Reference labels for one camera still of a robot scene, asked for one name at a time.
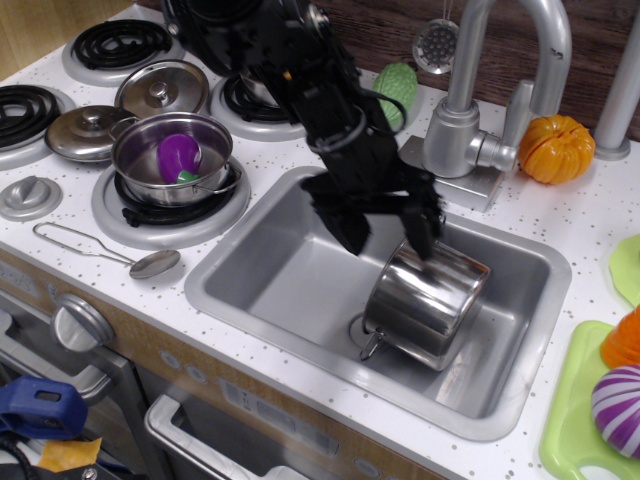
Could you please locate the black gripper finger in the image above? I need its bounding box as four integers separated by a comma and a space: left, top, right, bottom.
400, 205, 442, 260
312, 199, 370, 256

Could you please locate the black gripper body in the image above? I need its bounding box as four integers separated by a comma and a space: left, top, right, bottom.
302, 134, 441, 218

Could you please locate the stainless steel pot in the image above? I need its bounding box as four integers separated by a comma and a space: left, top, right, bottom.
360, 240, 491, 371

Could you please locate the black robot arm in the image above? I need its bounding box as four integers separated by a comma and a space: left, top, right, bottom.
162, 1, 442, 259

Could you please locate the grey sink basin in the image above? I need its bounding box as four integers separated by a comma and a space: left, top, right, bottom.
185, 167, 571, 441

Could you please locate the steel pot lid rear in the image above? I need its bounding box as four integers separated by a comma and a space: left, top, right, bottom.
114, 60, 210, 118

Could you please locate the steel pot lid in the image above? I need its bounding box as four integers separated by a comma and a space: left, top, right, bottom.
45, 105, 138, 162
114, 60, 210, 118

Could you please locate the steel pot lid left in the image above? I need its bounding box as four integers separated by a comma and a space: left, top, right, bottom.
45, 105, 138, 162

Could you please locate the silver faucet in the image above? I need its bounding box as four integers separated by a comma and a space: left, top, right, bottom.
400, 0, 572, 212

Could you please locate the green toy bitter gourd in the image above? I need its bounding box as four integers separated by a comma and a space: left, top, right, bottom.
373, 63, 418, 131

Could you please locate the rear right stove burner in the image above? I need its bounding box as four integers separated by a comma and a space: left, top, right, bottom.
209, 80, 306, 142

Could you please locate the stove burner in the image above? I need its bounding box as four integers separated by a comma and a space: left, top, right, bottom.
91, 159, 251, 250
209, 80, 306, 142
62, 19, 185, 87
1, 85, 76, 171

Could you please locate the hanging metal strainer ladle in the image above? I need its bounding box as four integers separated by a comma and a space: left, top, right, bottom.
412, 1, 459, 75

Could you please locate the orange toy pumpkin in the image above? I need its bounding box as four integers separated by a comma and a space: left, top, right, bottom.
517, 115, 595, 185

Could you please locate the purple toy eggplant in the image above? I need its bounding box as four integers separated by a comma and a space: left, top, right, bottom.
156, 133, 202, 184

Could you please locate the light green plate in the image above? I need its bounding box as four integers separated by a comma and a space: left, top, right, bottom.
609, 235, 639, 307

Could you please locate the front stove burner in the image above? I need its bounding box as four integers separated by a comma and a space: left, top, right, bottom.
91, 159, 251, 250

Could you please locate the grey vertical pole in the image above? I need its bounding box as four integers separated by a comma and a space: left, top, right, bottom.
592, 13, 639, 161

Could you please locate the orange plastic cup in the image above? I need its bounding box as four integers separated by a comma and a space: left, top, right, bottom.
600, 307, 639, 369

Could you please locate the green plastic tray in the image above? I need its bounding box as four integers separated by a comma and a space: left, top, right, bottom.
539, 320, 639, 479

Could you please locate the purple white striped toy onion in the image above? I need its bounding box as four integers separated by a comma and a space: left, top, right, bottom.
591, 365, 639, 460

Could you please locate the rear left stove burner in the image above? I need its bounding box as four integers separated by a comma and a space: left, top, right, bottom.
62, 19, 185, 87

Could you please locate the silver oven knob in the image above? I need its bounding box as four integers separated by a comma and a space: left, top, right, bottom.
50, 293, 115, 353

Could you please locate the grey stove knob front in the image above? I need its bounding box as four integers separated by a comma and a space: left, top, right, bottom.
1, 176, 63, 221

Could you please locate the far left stove burner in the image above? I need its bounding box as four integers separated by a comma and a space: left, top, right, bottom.
1, 85, 76, 171

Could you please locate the orange cloth piece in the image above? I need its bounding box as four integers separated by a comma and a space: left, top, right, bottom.
37, 438, 102, 473

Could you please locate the metal spoon wire handle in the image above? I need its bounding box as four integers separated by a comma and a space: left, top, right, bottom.
32, 222, 181, 280

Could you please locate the silver oven door handle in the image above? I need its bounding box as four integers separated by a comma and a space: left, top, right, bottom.
144, 395, 305, 480

